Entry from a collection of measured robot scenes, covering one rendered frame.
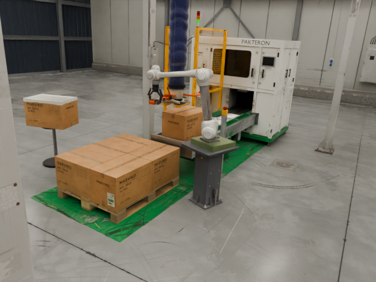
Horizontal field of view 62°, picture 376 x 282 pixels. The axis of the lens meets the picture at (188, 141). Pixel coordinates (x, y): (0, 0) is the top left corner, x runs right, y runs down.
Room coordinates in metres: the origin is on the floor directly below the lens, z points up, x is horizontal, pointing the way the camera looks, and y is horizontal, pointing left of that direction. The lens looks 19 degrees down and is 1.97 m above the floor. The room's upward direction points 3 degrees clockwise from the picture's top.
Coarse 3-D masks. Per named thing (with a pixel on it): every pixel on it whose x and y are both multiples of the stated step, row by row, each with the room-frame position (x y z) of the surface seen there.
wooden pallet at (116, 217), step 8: (176, 176) 3.91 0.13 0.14; (168, 184) 3.87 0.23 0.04; (176, 184) 3.91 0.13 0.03; (64, 192) 3.38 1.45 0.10; (152, 192) 3.46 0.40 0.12; (160, 192) 3.65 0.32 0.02; (88, 200) 3.16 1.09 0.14; (136, 200) 3.21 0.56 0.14; (144, 200) 3.41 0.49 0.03; (152, 200) 3.46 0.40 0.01; (88, 208) 3.16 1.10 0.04; (104, 208) 3.03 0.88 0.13; (136, 208) 3.24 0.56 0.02; (112, 216) 2.97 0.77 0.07; (120, 216) 2.98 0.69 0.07; (128, 216) 3.09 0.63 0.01
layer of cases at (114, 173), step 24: (96, 144) 3.91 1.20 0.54; (120, 144) 3.96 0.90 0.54; (144, 144) 4.01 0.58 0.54; (72, 168) 3.29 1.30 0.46; (96, 168) 3.15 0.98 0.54; (120, 168) 3.18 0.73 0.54; (144, 168) 3.33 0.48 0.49; (168, 168) 3.74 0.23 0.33; (72, 192) 3.31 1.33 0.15; (96, 192) 3.09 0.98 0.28; (120, 192) 2.99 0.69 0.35; (144, 192) 3.33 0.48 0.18
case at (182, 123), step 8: (168, 112) 4.23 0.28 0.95; (176, 112) 4.25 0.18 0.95; (184, 112) 4.27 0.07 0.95; (192, 112) 4.30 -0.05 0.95; (200, 112) 4.36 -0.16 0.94; (168, 120) 4.22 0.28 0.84; (176, 120) 4.14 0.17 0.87; (184, 120) 4.07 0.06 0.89; (192, 120) 4.21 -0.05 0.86; (200, 120) 4.37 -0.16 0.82; (168, 128) 4.22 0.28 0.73; (176, 128) 4.14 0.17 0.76; (184, 128) 4.06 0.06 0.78; (192, 128) 4.22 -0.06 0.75; (200, 128) 4.38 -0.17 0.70; (168, 136) 4.22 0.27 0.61; (176, 136) 4.14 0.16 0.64; (184, 136) 4.06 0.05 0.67; (192, 136) 4.23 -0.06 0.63
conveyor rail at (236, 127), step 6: (252, 114) 5.90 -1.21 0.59; (240, 120) 5.38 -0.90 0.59; (246, 120) 5.55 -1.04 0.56; (252, 120) 5.83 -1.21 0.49; (228, 126) 4.94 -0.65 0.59; (234, 126) 5.11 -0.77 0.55; (240, 126) 5.32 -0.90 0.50; (246, 126) 5.58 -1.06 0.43; (228, 132) 4.91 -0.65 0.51; (234, 132) 5.13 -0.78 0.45
